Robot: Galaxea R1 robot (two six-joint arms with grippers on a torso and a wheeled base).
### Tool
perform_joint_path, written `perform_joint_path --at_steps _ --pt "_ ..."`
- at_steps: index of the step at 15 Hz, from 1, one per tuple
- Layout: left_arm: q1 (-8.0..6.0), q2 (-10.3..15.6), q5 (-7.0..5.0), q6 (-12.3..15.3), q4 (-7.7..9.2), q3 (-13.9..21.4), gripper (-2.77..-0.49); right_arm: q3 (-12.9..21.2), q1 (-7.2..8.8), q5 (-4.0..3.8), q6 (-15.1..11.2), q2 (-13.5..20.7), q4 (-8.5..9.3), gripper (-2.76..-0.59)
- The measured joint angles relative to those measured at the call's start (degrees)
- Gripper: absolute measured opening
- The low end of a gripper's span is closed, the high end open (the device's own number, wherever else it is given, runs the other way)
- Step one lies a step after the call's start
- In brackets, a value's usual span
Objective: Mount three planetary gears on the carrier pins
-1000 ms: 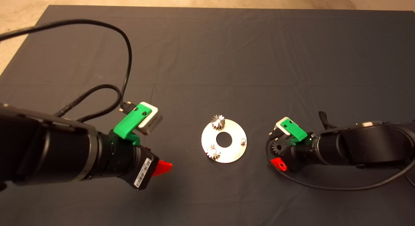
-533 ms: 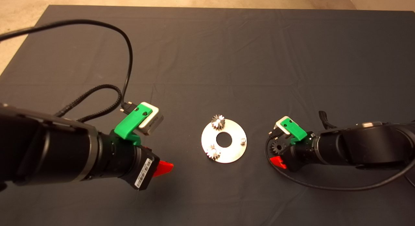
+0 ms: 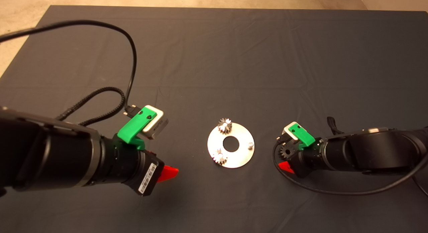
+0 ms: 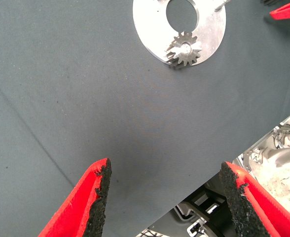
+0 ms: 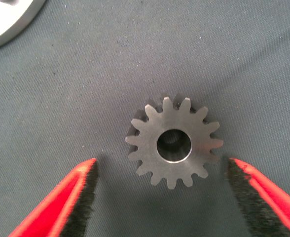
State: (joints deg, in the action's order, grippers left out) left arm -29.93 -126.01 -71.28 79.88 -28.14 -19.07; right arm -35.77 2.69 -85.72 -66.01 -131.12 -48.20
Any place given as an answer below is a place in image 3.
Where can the small steel planetary gear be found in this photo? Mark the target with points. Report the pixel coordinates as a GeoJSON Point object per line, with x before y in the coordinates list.
{"type": "Point", "coordinates": [223, 159]}
{"type": "Point", "coordinates": [227, 127]}
{"type": "Point", "coordinates": [284, 152]}

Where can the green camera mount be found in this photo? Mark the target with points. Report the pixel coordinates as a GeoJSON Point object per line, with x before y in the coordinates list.
{"type": "Point", "coordinates": [304, 136]}
{"type": "Point", "coordinates": [132, 129]}

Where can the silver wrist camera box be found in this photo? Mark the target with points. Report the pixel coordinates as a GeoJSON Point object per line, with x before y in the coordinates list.
{"type": "Point", "coordinates": [288, 131]}
{"type": "Point", "coordinates": [158, 126]}

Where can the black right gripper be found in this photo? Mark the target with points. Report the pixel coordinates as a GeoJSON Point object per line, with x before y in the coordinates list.
{"type": "Point", "coordinates": [311, 156]}

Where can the dark grey table cloth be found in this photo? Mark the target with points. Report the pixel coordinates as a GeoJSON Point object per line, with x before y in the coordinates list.
{"type": "Point", "coordinates": [234, 59]}

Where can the round metal carrier plate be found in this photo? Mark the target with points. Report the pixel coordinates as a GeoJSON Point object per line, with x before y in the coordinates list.
{"type": "Point", "coordinates": [244, 152]}

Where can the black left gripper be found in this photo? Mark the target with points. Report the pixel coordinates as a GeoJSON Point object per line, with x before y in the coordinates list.
{"type": "Point", "coordinates": [133, 167]}

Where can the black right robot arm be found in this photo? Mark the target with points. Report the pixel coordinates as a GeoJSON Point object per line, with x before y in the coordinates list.
{"type": "Point", "coordinates": [374, 152]}

